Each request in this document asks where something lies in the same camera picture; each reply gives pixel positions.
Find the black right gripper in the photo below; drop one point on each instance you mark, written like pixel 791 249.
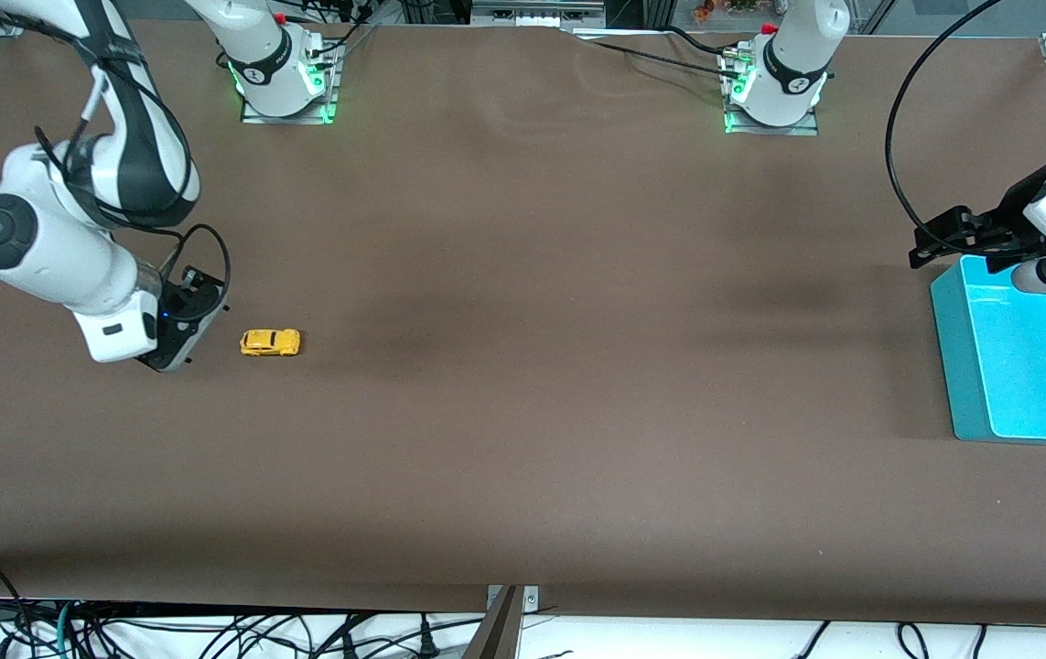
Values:
pixel 182 299

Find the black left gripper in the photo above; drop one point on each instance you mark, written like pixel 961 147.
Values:
pixel 1009 222

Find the yellow beetle toy car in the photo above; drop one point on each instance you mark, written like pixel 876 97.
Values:
pixel 271 342

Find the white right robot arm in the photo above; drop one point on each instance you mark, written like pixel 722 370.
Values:
pixel 47 247

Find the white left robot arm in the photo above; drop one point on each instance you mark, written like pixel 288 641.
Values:
pixel 792 87

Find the teal plastic bin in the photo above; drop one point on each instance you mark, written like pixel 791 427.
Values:
pixel 1026 384

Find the brown table mat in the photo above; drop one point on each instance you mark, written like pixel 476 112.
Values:
pixel 522 275

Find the white power strip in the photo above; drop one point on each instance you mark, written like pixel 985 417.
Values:
pixel 536 14

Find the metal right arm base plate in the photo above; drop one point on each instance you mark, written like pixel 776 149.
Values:
pixel 289 119

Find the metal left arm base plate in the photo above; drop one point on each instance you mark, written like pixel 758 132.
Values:
pixel 770 131

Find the small metal table bracket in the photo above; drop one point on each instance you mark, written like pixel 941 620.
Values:
pixel 532 599

